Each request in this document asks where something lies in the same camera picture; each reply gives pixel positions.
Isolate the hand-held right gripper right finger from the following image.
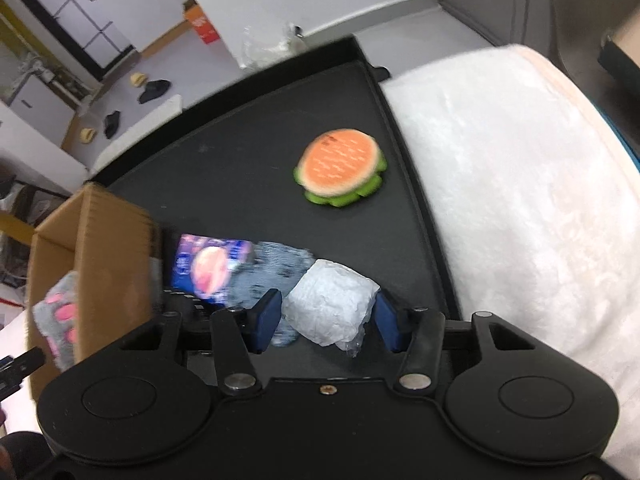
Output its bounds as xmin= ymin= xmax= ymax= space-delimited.
xmin=374 ymin=291 xmax=539 ymax=394

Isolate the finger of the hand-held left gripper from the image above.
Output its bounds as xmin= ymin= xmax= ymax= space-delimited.
xmin=0 ymin=347 xmax=46 ymax=404

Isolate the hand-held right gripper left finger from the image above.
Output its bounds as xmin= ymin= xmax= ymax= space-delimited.
xmin=118 ymin=287 xmax=284 ymax=397

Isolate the grey patterned cloth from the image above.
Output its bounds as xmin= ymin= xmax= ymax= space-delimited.
xmin=226 ymin=241 xmax=317 ymax=348

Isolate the white plastic-wrapped tissue pack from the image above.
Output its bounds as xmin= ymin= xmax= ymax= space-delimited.
xmin=282 ymin=259 xmax=381 ymax=358

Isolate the grey cat paw plush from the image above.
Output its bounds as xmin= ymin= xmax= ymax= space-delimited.
xmin=32 ymin=270 xmax=82 ymax=374

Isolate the purple printed packet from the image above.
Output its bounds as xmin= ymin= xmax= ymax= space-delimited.
xmin=169 ymin=233 xmax=257 ymax=307

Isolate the cardboard box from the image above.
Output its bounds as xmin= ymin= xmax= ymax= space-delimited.
xmin=27 ymin=182 xmax=164 ymax=402

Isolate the black tray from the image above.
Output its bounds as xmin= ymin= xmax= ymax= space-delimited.
xmin=84 ymin=35 xmax=462 ymax=382

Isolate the hamburger plush toy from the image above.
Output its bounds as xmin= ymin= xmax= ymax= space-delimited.
xmin=293 ymin=129 xmax=389 ymax=208

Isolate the white fluffy blanket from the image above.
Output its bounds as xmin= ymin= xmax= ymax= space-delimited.
xmin=380 ymin=44 xmax=640 ymax=480

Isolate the white floor mat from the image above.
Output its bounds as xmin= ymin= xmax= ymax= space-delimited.
xmin=89 ymin=94 xmax=184 ymax=172

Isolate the black slipper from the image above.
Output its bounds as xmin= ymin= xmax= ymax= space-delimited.
xmin=138 ymin=79 xmax=171 ymax=106
xmin=103 ymin=110 xmax=124 ymax=140

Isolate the white low cabinet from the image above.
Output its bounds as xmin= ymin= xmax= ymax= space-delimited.
xmin=9 ymin=66 xmax=77 ymax=152

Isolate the clear plastic bag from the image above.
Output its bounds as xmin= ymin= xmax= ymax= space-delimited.
xmin=237 ymin=24 xmax=307 ymax=69

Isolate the orange carton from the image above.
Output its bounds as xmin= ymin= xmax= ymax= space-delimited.
xmin=184 ymin=4 xmax=221 ymax=45

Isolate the black framed glass door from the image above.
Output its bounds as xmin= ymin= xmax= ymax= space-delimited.
xmin=0 ymin=0 xmax=137 ymax=82

